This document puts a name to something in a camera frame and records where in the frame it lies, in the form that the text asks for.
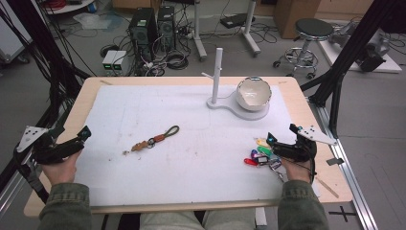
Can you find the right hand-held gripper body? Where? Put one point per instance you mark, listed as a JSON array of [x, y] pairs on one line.
[[300, 150]]

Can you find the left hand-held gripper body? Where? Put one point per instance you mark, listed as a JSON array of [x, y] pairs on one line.
[[48, 152]]

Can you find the white key stand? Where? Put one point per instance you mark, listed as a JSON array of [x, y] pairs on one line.
[[217, 73]]

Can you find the person's right hand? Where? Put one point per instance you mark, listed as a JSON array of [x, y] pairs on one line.
[[297, 171]]

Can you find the person's left hand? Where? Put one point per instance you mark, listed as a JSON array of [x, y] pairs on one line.
[[62, 172]]

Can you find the black tape piece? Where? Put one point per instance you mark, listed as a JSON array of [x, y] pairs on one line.
[[334, 161]]

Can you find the thin wooden stick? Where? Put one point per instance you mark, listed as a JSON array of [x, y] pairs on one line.
[[327, 187]]

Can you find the white eggshell-shaped bowl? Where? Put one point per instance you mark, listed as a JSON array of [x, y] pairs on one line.
[[253, 94]]

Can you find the white power supply box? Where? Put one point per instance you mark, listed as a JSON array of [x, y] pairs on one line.
[[108, 60], [119, 60]]

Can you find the white table mat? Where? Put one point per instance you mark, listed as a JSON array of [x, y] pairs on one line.
[[191, 166]]

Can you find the white stand leg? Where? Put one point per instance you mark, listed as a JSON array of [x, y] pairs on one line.
[[198, 35], [250, 32]]

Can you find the person's legs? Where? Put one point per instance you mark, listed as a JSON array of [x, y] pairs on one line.
[[191, 220]]

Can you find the black round stool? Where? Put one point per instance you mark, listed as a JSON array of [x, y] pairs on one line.
[[311, 30]]

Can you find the large black computer tower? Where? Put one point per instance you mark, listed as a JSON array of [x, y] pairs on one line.
[[142, 30]]

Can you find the white platform with equipment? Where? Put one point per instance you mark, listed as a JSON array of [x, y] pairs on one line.
[[360, 48]]

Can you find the brown cardboard box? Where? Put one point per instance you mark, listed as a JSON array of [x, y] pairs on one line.
[[295, 16]]

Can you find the black flat device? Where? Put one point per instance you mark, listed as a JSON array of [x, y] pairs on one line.
[[234, 19]]

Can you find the small black computer tower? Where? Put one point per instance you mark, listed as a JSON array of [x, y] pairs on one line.
[[166, 25]]

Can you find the aluminium rail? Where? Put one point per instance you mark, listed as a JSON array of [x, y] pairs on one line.
[[12, 195], [348, 172]]

